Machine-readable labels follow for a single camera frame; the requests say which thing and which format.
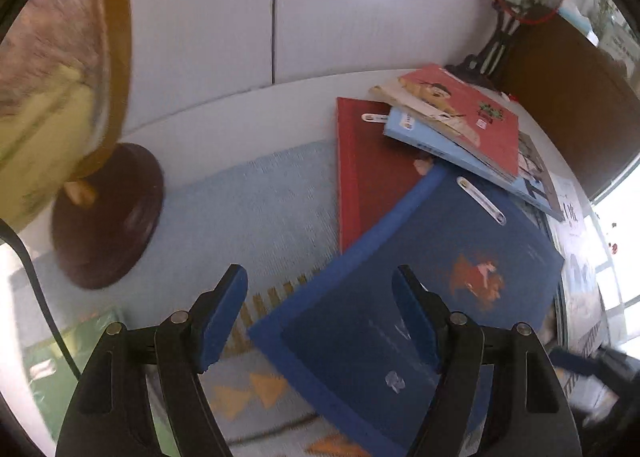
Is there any grey cover book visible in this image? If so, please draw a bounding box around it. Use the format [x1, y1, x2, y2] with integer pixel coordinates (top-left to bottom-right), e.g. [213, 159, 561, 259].
[515, 131, 567, 222]

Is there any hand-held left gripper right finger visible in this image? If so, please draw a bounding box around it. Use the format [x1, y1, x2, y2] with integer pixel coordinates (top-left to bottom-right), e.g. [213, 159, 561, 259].
[391, 264, 583, 457]

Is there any white illustrated book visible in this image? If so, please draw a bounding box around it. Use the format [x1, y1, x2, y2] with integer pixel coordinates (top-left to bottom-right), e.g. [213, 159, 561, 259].
[544, 172, 613, 355]

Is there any dark red book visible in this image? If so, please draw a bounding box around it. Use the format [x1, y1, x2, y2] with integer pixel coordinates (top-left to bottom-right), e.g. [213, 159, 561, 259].
[336, 97, 436, 255]

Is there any light blue book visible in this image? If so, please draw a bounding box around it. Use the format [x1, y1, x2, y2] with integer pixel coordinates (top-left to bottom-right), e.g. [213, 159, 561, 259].
[382, 106, 566, 222]

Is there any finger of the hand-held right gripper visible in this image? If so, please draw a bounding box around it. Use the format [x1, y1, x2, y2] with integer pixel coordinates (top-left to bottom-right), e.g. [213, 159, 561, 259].
[549, 343, 640, 389]

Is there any globe on wooden base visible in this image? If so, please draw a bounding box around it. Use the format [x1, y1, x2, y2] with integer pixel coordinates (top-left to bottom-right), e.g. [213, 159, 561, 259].
[0, 0, 166, 291]

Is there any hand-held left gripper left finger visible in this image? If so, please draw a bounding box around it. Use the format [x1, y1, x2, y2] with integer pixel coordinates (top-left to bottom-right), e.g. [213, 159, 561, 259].
[55, 264, 249, 457]

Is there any red illustrated cover book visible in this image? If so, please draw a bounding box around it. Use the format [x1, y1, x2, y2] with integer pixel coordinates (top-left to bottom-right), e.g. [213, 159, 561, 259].
[369, 63, 521, 178]

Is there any green insect cover book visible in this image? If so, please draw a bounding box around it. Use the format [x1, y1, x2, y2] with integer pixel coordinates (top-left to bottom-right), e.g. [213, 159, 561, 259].
[22, 306, 126, 443]

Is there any dark blue book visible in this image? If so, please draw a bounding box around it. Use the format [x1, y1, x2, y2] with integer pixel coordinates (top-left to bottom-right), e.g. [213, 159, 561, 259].
[246, 166, 566, 457]

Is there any blue patterned table mat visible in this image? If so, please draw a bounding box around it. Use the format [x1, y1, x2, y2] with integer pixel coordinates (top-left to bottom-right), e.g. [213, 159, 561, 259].
[10, 139, 568, 457]

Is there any black cable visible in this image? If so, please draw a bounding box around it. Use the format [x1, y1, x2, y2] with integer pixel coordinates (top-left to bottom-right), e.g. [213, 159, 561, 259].
[0, 218, 82, 382]

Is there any white bookshelf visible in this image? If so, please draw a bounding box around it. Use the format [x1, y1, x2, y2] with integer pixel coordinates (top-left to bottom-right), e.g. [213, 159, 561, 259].
[122, 0, 501, 134]

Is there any brown wooden cabinet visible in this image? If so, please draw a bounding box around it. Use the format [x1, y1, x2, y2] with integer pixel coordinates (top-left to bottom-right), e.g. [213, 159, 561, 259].
[500, 16, 640, 200]

